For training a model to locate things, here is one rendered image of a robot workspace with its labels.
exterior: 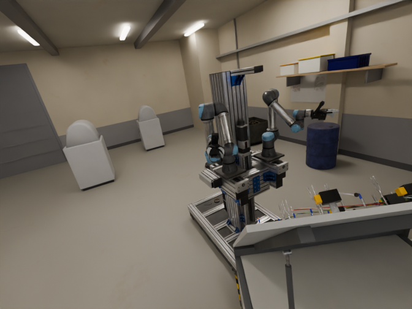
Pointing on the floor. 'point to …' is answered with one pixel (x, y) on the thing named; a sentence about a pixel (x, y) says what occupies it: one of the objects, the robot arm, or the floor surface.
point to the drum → (322, 145)
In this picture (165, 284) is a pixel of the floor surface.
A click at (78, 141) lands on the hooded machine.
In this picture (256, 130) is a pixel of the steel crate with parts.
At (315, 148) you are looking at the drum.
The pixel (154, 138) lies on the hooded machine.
